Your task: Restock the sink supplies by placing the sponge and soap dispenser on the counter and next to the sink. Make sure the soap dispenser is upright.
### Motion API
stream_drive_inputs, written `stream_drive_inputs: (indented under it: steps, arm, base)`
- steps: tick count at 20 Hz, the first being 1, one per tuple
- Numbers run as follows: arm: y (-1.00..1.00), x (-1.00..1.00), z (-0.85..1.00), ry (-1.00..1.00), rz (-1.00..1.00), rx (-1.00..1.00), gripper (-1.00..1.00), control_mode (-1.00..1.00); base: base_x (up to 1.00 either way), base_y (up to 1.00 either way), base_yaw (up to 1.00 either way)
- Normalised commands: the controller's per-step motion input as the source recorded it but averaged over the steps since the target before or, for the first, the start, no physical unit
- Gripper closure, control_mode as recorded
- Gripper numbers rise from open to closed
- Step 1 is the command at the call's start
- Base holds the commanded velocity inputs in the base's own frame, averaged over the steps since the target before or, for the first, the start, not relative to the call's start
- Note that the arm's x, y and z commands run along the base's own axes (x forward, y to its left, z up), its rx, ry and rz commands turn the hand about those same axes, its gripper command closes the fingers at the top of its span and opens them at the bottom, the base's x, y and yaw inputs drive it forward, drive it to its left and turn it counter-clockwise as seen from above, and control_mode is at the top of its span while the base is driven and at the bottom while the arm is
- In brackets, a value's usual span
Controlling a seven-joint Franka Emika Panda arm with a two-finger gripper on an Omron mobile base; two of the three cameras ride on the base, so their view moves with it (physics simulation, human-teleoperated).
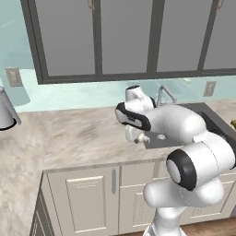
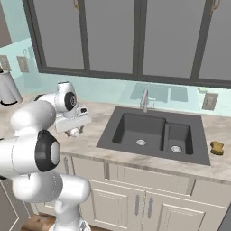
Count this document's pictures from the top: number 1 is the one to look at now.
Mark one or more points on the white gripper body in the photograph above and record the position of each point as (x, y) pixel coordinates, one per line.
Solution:
(130, 134)

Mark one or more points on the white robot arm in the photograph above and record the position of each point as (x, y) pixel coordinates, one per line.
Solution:
(187, 123)

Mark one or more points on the silver sink tap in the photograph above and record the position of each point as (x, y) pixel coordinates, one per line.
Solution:
(164, 92)

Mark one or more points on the dark grey sink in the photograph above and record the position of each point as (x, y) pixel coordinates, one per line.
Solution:
(215, 120)

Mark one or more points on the yellow sponge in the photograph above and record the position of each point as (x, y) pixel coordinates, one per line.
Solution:
(233, 124)

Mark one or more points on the cream drawer front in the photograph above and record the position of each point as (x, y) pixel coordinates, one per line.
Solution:
(136, 174)

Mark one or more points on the cream cupboard door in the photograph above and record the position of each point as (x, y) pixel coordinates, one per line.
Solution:
(212, 209)
(83, 202)
(132, 209)

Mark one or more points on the dark framed window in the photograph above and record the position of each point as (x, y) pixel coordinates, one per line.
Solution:
(129, 40)

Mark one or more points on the grey metal kettle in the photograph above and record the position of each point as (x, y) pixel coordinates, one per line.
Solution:
(5, 113)

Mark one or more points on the grey wall outlet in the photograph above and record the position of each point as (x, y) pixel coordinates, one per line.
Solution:
(14, 76)
(210, 88)

